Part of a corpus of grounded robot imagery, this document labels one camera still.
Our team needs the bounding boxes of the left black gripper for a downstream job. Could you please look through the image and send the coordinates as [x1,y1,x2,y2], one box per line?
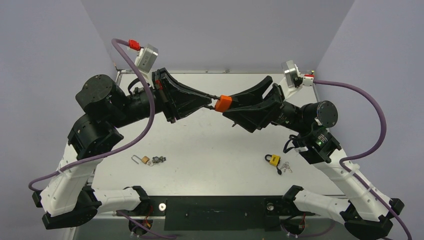
[108,67,212,129]

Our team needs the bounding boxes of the orange padlock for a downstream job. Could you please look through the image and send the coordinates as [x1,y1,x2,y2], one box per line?
[214,95,233,113]

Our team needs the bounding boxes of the yellow padlock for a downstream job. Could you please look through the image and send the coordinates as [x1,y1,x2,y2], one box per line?
[264,154,282,175]

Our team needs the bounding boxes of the small keys bunch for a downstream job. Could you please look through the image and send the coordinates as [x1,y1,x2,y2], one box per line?
[147,156,167,167]

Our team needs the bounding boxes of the silver keys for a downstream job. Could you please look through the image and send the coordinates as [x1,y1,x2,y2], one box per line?
[277,161,293,175]

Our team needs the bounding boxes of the small brass padlock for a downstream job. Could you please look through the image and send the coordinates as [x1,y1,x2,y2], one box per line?
[131,155,150,165]

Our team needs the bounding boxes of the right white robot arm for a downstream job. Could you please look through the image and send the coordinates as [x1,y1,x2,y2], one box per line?
[214,74,404,240]

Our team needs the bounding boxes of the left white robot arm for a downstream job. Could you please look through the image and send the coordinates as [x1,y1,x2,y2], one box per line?
[32,68,213,230]

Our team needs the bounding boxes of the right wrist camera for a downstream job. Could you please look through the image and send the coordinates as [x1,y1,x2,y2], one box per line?
[279,60,315,100]

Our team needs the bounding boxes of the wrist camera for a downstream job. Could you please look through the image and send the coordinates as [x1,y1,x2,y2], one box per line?
[134,44,159,73]
[279,60,315,100]

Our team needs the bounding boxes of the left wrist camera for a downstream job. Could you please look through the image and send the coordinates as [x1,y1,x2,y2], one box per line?
[134,44,159,73]

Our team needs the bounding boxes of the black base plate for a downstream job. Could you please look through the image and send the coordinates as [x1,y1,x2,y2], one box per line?
[121,195,304,231]

